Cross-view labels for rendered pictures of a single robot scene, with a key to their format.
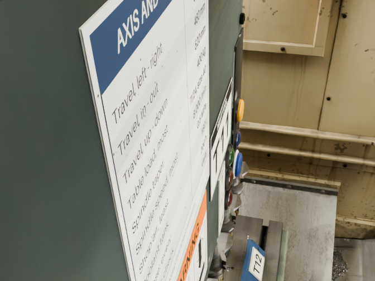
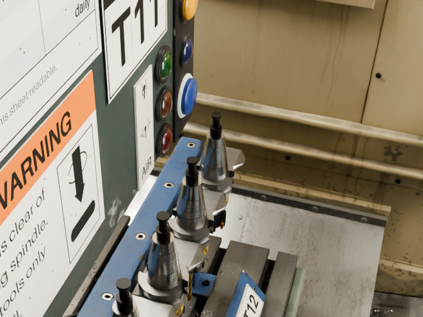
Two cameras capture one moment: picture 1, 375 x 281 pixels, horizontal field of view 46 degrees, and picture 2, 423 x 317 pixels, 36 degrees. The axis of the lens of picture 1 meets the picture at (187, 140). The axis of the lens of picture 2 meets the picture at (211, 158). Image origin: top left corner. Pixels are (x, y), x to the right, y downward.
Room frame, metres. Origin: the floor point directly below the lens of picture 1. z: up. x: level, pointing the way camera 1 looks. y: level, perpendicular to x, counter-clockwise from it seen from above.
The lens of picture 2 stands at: (-0.04, -0.07, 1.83)
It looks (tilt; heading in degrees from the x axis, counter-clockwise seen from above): 38 degrees down; 359
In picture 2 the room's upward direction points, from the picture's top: 3 degrees clockwise
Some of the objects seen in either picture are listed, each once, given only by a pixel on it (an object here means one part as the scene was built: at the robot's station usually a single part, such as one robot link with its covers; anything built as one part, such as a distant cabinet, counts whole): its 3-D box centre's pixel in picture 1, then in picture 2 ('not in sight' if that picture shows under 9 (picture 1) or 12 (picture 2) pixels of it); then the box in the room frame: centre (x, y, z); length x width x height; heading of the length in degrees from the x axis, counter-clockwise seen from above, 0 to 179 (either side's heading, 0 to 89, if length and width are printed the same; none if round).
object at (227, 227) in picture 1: (220, 219); (191, 225); (0.61, -0.06, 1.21); 0.06 x 0.06 x 0.03
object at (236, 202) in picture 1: (225, 201); (202, 200); (0.67, -0.08, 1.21); 0.07 x 0.05 x 0.01; 74
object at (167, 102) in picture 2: (229, 178); (165, 104); (0.36, -0.04, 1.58); 0.02 x 0.01 x 0.02; 164
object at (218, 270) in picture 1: (209, 263); (163, 283); (0.51, -0.03, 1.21); 0.06 x 0.06 x 0.03
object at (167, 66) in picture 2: (230, 156); (164, 65); (0.36, -0.04, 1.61); 0.02 x 0.01 x 0.02; 164
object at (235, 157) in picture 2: (234, 168); (223, 157); (0.77, -0.11, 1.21); 0.07 x 0.05 x 0.01; 74
